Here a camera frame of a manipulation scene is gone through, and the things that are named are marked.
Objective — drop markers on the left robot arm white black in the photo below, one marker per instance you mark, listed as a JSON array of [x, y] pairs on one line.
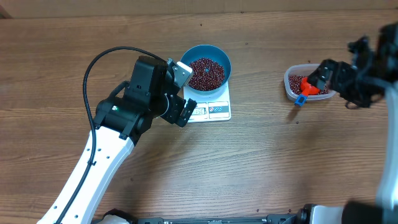
[[120, 120]]

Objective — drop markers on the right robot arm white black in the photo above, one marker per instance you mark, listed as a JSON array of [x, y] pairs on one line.
[[370, 76]]

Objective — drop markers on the white digital kitchen scale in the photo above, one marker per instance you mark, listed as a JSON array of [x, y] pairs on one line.
[[211, 105]]

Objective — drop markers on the clear plastic container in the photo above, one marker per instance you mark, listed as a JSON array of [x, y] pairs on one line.
[[303, 70]]

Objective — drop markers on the red beans in container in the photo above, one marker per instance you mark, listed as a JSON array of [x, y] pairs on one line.
[[295, 85]]

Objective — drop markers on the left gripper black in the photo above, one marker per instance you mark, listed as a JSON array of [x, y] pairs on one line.
[[173, 116]]

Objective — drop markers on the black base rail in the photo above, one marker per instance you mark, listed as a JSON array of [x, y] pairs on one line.
[[118, 216]]

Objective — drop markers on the orange measuring scoop blue handle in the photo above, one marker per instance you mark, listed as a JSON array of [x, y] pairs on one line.
[[307, 89]]

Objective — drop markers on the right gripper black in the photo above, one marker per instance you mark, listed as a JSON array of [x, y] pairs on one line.
[[334, 76]]

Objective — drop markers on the red beans in bowl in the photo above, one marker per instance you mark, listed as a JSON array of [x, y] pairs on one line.
[[207, 74]]

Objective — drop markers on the teal metal bowl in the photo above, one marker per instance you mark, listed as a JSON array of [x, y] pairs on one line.
[[212, 52]]

